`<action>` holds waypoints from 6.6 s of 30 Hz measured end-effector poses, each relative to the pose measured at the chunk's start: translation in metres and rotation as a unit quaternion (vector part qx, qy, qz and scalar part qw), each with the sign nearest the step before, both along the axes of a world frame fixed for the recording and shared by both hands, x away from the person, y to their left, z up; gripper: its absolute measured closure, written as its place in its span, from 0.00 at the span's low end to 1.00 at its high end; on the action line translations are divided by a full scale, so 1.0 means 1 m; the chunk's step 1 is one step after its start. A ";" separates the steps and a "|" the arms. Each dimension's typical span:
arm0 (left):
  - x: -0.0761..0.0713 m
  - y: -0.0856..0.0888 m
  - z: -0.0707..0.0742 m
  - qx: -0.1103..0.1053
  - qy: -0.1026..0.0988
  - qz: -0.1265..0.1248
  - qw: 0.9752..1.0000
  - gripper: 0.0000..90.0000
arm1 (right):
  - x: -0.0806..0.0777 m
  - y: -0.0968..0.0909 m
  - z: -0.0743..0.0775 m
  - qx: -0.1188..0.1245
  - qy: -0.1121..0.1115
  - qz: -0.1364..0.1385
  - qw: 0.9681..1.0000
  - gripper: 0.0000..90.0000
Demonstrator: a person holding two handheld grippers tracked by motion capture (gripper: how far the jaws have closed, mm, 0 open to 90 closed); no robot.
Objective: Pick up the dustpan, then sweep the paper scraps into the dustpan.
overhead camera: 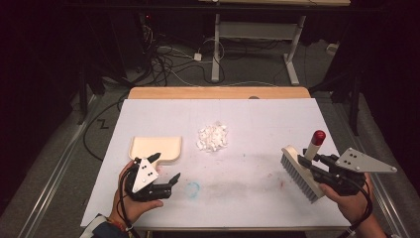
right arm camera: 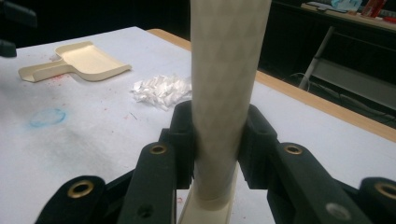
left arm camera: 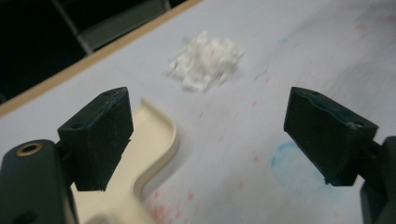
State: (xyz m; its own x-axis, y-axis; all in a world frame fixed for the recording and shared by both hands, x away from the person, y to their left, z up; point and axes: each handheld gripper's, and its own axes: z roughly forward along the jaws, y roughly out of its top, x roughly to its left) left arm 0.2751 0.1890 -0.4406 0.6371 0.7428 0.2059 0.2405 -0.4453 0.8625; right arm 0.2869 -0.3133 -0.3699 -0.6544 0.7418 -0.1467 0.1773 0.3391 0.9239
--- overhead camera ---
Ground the white table mat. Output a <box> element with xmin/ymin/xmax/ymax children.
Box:
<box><xmin>80</xmin><ymin>97</ymin><xmax>351</xmax><ymax>229</ymax></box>

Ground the person's left hand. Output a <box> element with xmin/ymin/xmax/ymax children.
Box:
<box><xmin>108</xmin><ymin>161</ymin><xmax>164</xmax><ymax>229</ymax></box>

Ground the metal floor rail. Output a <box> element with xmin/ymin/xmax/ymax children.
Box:
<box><xmin>16</xmin><ymin>93</ymin><xmax>100</xmax><ymax>238</ymax></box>
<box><xmin>358</xmin><ymin>95</ymin><xmax>412</xmax><ymax>238</ymax></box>

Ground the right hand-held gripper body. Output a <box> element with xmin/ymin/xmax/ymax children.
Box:
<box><xmin>310</xmin><ymin>147</ymin><xmax>398</xmax><ymax>196</ymax></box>

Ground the black stand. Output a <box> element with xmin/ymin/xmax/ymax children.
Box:
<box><xmin>309</xmin><ymin>63</ymin><xmax>364</xmax><ymax>137</ymax></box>
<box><xmin>76</xmin><ymin>63</ymin><xmax>107</xmax><ymax>127</ymax></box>

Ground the person's right hand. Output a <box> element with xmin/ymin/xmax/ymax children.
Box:
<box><xmin>318</xmin><ymin>172</ymin><xmax>376</xmax><ymax>226</ymax></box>

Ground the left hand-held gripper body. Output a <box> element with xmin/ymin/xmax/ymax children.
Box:
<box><xmin>123</xmin><ymin>157</ymin><xmax>173</xmax><ymax>202</ymax></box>

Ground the beige dustpan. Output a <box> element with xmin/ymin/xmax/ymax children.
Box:
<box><xmin>128</xmin><ymin>135</ymin><xmax>183</xmax><ymax>167</ymax></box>

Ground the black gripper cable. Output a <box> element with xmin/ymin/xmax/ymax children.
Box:
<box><xmin>337</xmin><ymin>178</ymin><xmax>374</xmax><ymax>238</ymax></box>
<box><xmin>118</xmin><ymin>170</ymin><xmax>142</xmax><ymax>238</ymax></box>

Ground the white power strip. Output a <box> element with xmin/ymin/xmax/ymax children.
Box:
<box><xmin>325</xmin><ymin>42</ymin><xmax>341</xmax><ymax>56</ymax></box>

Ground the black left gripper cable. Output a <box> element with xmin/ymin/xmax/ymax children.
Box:
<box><xmin>118</xmin><ymin>170</ymin><xmax>142</xmax><ymax>238</ymax></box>

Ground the white brush with red-tipped handle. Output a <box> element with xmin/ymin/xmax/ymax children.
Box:
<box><xmin>279</xmin><ymin>129</ymin><xmax>327</xmax><ymax>204</ymax></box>

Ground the tangle of floor cables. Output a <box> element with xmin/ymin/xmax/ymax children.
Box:
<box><xmin>135</xmin><ymin>13</ymin><xmax>232</xmax><ymax>87</ymax></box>

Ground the pile of white paper scraps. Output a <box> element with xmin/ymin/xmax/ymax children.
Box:
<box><xmin>196</xmin><ymin>121</ymin><xmax>230</xmax><ymax>154</ymax></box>

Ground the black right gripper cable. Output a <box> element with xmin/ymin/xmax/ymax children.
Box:
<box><xmin>337</xmin><ymin>178</ymin><xmax>374</xmax><ymax>238</ymax></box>

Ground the white desk frame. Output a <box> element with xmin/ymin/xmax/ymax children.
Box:
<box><xmin>197</xmin><ymin>0</ymin><xmax>352</xmax><ymax>86</ymax></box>

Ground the black floor cable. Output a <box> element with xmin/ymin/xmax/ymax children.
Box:
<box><xmin>81</xmin><ymin>92</ymin><xmax>131</xmax><ymax>163</ymax></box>

